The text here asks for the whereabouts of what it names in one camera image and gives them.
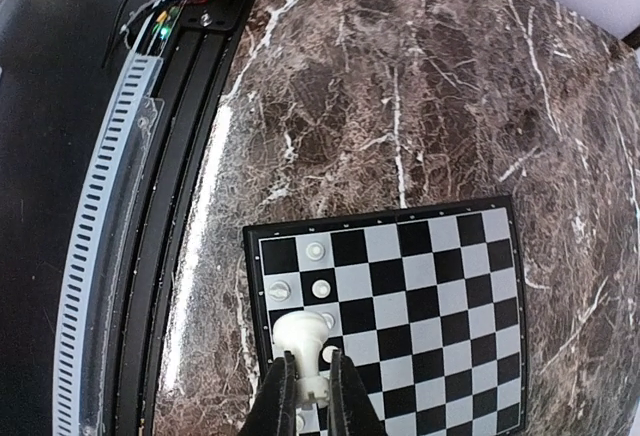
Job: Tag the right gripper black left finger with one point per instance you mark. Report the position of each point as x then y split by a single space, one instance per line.
274 410

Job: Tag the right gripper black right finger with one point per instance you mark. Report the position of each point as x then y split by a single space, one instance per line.
350 411

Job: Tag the black and white chessboard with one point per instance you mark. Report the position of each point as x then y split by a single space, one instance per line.
430 308

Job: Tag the white chess pawn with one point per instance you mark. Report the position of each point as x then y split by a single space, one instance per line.
300 424
315 251
327 353
279 291

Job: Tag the white slotted cable duct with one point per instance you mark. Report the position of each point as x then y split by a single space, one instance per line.
110 206

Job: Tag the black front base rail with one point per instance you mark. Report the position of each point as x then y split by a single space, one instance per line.
219 22

